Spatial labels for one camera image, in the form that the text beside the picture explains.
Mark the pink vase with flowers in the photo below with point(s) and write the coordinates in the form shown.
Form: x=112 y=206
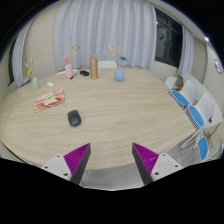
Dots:
x=67 y=61

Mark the white curtain right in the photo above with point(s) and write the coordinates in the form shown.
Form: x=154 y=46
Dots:
x=187 y=53

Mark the dark pen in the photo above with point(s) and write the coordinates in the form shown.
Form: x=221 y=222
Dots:
x=73 y=76

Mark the small black case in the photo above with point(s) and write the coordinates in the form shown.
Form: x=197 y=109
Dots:
x=84 y=73

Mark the round wall clock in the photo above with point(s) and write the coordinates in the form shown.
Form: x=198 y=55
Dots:
x=217 y=66

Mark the black computer mouse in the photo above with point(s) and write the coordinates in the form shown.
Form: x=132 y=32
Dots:
x=74 y=118

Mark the white chair blue seat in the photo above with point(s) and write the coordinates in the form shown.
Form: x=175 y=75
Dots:
x=187 y=95
x=201 y=146
x=204 y=114

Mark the white chair blue seat middle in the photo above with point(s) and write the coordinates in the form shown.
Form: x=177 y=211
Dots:
x=204 y=114

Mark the tan cylindrical bottle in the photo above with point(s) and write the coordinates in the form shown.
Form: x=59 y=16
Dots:
x=94 y=67

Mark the white curtain centre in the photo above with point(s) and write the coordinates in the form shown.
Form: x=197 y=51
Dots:
x=99 y=27

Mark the green vase with flowers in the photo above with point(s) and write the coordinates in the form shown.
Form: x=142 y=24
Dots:
x=31 y=72

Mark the white chair blue seat far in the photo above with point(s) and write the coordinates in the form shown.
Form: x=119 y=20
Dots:
x=187 y=95

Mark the blue vase with flowers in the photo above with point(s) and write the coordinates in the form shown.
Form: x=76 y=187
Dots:
x=119 y=74

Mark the white curtain left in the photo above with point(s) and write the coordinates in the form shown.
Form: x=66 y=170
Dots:
x=17 y=55

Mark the white curtain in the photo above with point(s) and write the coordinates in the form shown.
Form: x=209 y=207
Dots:
x=17 y=55
x=99 y=27
x=187 y=53

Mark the colourful mouse pad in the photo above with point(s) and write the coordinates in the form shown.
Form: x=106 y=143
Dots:
x=49 y=100

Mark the dark window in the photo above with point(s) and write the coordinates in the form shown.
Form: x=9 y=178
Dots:
x=169 y=40

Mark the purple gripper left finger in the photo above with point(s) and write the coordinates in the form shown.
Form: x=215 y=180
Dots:
x=71 y=166

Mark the white chair at corner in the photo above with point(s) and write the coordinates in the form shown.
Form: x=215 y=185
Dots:
x=170 y=82

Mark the white chair blue seat near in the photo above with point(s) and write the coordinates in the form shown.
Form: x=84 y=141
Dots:
x=201 y=146

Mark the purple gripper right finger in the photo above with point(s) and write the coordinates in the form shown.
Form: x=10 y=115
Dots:
x=153 y=166

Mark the white chair behind table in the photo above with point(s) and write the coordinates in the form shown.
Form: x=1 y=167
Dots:
x=107 y=64

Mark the small white card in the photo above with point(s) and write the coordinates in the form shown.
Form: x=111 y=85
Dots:
x=50 y=84

